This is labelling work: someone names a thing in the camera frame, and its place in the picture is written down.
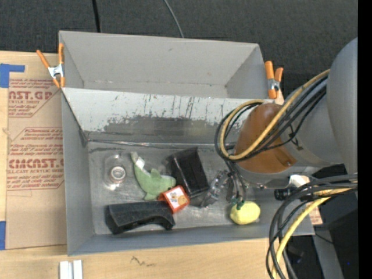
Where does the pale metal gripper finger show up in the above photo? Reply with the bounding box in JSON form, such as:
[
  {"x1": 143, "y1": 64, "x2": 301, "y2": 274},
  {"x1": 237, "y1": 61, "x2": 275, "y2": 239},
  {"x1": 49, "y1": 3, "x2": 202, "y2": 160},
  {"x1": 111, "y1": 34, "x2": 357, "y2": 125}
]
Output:
[
  {"x1": 209, "y1": 170, "x2": 225, "y2": 192},
  {"x1": 200, "y1": 189, "x2": 220, "y2": 208}
]

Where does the black open box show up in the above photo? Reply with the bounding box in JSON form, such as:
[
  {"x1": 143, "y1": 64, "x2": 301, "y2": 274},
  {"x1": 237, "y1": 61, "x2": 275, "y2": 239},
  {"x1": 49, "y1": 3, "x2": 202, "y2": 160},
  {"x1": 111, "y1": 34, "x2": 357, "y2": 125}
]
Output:
[{"x1": 166, "y1": 146, "x2": 210, "y2": 206}]

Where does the yellow toy lemon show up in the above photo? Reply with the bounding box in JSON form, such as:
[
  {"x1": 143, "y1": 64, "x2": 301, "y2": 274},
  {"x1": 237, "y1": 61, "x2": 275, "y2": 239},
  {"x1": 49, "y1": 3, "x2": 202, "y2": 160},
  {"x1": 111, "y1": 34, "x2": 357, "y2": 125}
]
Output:
[{"x1": 229, "y1": 199, "x2": 262, "y2": 226}]

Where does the small orange box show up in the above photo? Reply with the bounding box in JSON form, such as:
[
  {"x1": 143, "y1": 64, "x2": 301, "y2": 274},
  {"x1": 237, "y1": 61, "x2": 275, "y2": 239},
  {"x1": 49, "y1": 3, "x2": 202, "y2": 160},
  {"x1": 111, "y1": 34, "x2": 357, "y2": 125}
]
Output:
[{"x1": 158, "y1": 185, "x2": 191, "y2": 214}]

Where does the green toy dolphin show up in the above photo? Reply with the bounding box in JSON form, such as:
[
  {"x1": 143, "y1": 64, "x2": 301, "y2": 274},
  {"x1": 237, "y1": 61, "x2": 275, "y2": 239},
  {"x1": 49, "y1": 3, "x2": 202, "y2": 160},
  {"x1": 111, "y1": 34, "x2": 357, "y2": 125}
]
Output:
[{"x1": 130, "y1": 151, "x2": 177, "y2": 202}]

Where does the black foam block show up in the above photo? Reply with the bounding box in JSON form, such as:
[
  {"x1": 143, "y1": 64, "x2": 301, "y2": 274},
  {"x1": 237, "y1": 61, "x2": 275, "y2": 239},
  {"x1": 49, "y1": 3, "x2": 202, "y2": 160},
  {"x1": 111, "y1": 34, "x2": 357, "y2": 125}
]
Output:
[{"x1": 104, "y1": 200, "x2": 177, "y2": 235}]

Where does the clear glass jar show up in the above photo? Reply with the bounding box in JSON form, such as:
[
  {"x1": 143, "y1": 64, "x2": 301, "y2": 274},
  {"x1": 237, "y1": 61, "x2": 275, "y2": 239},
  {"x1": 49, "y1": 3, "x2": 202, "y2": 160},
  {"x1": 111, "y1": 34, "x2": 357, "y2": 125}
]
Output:
[{"x1": 103, "y1": 153, "x2": 129, "y2": 191}]

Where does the grey metal bin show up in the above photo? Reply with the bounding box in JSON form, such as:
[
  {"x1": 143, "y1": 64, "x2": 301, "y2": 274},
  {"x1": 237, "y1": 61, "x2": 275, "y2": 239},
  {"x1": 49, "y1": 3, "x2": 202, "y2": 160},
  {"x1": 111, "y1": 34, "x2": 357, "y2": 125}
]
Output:
[{"x1": 58, "y1": 30, "x2": 316, "y2": 257}]

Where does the brown cardboard board, red print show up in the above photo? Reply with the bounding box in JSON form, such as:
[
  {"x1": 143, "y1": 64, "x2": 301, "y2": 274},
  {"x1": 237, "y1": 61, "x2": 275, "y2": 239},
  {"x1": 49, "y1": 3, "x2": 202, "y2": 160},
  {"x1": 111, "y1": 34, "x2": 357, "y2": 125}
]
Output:
[{"x1": 0, "y1": 50, "x2": 69, "y2": 251}]

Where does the black cylinder on white bracket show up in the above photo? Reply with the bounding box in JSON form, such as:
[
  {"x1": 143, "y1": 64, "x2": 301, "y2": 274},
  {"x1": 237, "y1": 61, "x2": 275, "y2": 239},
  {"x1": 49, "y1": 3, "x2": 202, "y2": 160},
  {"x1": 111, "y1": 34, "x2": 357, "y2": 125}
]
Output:
[{"x1": 274, "y1": 174, "x2": 310, "y2": 202}]

